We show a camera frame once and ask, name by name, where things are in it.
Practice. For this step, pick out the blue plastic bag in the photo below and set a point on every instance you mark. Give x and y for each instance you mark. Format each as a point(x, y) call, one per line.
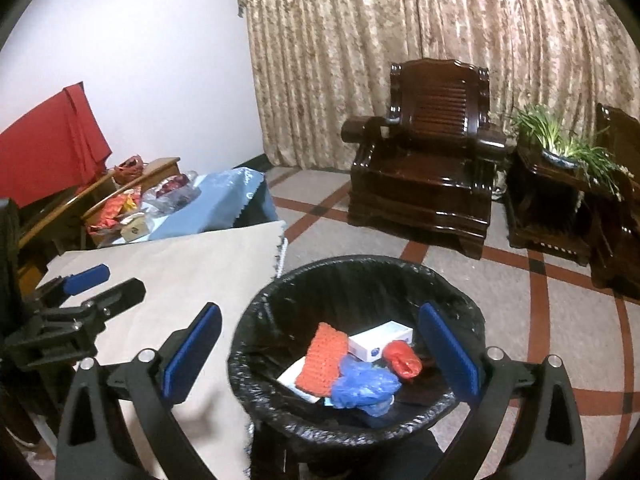
point(363, 386)

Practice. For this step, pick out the red cloth over furniture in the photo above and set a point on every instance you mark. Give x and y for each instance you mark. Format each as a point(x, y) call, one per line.
point(55, 146)

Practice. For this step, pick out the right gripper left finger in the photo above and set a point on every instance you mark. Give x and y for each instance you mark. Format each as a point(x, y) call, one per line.
point(185, 352)

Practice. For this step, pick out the red snack bags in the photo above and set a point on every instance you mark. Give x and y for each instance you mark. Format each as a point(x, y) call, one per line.
point(116, 209)

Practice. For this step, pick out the green potted plant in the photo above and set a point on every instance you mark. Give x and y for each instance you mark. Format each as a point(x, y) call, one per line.
point(540, 131)

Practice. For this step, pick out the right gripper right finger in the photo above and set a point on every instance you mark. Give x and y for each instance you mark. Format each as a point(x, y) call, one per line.
point(455, 349)

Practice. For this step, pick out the dark wooden side table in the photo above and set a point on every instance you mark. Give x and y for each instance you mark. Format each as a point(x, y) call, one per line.
point(550, 205)

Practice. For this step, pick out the white blue small box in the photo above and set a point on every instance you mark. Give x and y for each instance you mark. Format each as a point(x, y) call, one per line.
point(368, 345)

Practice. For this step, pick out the black lined trash bin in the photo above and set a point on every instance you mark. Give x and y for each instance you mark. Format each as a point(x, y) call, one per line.
point(352, 294)

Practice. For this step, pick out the cream tissue box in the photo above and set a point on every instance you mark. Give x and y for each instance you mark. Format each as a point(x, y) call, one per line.
point(135, 227)

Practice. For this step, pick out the red woven basket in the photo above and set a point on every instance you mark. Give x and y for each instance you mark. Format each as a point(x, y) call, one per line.
point(129, 170)

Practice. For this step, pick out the red plastic bag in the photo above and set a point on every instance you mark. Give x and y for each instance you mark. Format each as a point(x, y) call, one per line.
point(402, 359)

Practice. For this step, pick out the orange knitted cloth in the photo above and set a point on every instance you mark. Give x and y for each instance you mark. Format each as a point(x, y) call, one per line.
point(322, 361)

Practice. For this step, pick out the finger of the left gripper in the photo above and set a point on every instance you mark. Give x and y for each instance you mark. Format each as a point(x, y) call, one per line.
point(94, 313)
point(58, 290)

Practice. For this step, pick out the dark wooden armchair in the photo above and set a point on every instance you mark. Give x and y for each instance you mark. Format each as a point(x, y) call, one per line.
point(429, 164)
point(614, 235)

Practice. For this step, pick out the blue table cloth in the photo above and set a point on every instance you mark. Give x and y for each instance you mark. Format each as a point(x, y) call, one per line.
point(228, 199)

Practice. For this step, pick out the beige table cloth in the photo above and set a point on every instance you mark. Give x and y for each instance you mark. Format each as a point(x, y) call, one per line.
point(181, 275)

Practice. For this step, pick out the clear bag of fruit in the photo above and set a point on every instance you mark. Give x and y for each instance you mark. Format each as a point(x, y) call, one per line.
point(172, 194)

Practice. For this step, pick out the brown patterned curtain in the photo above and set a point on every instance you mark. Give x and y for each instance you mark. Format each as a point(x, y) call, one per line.
point(318, 62)

